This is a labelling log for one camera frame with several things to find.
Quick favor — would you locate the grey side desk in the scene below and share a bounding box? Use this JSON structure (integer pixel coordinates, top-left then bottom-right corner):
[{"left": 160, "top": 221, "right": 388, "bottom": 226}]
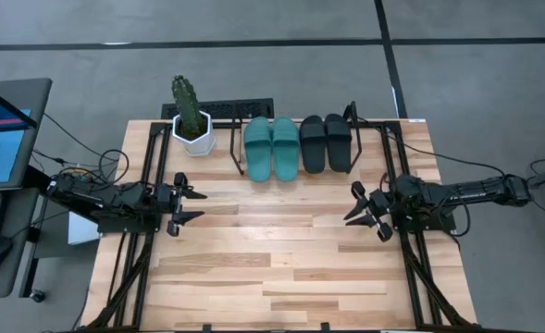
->
[{"left": 0, "top": 182, "right": 42, "bottom": 302}]

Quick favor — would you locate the black aluminium table frame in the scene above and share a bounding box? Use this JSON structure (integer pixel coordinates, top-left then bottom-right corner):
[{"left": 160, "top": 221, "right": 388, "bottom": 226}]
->
[{"left": 80, "top": 118, "right": 484, "bottom": 333}]

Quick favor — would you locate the white box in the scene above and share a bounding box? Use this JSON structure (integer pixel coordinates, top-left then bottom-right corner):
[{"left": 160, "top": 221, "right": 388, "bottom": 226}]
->
[{"left": 67, "top": 211, "right": 103, "bottom": 246}]

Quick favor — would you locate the wooden shelf with black frame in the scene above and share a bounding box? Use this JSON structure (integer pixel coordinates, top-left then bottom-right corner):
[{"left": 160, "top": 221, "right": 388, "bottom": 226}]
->
[{"left": 229, "top": 100, "right": 364, "bottom": 177}]

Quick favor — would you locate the teal rubber slide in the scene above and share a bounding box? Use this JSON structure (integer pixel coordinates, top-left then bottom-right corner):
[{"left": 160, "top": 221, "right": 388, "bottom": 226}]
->
[
  {"left": 271, "top": 116, "right": 301, "bottom": 182},
  {"left": 243, "top": 116, "right": 274, "bottom": 183}
]

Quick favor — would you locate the monitor with blue screen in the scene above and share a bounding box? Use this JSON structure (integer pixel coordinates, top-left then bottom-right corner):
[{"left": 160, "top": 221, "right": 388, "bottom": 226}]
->
[{"left": 0, "top": 77, "right": 54, "bottom": 193}]

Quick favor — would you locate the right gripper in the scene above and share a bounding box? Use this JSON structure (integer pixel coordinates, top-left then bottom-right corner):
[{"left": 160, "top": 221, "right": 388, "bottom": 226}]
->
[{"left": 343, "top": 180, "right": 396, "bottom": 243}]

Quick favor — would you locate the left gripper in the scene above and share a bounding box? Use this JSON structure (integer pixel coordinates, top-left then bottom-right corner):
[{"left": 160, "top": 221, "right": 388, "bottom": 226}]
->
[{"left": 155, "top": 172, "right": 208, "bottom": 237}]

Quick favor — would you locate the black perforated panel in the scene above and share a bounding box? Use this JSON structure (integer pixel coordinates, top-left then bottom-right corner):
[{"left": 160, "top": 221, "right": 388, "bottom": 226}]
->
[{"left": 160, "top": 97, "right": 276, "bottom": 120}]

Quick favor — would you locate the green cactus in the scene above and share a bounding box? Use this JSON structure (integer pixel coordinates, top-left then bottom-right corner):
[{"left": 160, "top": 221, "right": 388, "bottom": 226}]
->
[{"left": 170, "top": 74, "right": 208, "bottom": 140}]

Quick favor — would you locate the black rubber slide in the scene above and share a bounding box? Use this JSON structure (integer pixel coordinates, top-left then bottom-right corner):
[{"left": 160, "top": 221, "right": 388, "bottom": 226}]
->
[
  {"left": 298, "top": 115, "right": 328, "bottom": 175},
  {"left": 324, "top": 113, "right": 353, "bottom": 174}
]

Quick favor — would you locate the black cable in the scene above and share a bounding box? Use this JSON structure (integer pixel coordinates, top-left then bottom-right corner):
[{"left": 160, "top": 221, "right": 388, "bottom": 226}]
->
[
  {"left": 359, "top": 116, "right": 507, "bottom": 177},
  {"left": 98, "top": 148, "right": 130, "bottom": 186},
  {"left": 43, "top": 112, "right": 118, "bottom": 163}
]

